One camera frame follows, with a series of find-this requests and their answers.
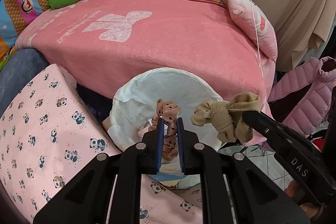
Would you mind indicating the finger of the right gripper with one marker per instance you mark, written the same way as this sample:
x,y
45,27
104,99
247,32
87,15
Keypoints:
x,y
313,169

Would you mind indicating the tan knotted stocking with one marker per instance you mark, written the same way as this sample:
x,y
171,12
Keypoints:
x,y
226,117

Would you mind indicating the pink puffer jacket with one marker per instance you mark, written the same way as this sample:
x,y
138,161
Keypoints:
x,y
301,99

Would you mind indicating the white lined trash bin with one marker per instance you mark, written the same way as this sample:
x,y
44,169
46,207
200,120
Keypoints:
x,y
134,104

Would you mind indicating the pink panda print cloth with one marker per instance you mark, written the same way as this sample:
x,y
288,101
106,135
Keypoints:
x,y
47,137

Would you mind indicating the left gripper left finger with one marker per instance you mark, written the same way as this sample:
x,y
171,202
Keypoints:
x,y
108,188

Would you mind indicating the pink white pillow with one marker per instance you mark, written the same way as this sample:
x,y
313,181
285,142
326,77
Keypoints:
x,y
253,22

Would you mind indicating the blue velvet cushion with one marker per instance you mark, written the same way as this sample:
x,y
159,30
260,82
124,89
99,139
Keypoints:
x,y
22,67

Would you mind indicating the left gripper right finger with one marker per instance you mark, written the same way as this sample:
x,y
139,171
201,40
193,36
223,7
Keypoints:
x,y
234,190

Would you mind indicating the pink dotted scrunchie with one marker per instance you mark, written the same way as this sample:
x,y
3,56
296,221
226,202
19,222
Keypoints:
x,y
169,112

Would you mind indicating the pink blanket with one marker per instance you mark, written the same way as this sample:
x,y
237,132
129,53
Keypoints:
x,y
105,43

